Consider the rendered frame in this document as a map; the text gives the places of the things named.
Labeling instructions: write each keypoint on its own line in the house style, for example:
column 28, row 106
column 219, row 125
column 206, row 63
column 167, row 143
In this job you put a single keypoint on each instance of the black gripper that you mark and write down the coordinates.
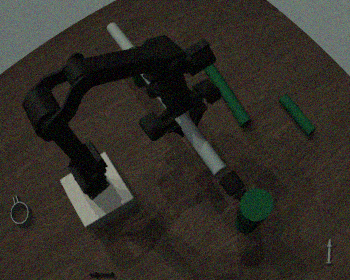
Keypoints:
column 177, row 104

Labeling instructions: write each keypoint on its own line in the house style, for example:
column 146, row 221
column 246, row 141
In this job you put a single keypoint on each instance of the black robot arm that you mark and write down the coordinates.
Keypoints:
column 161, row 61

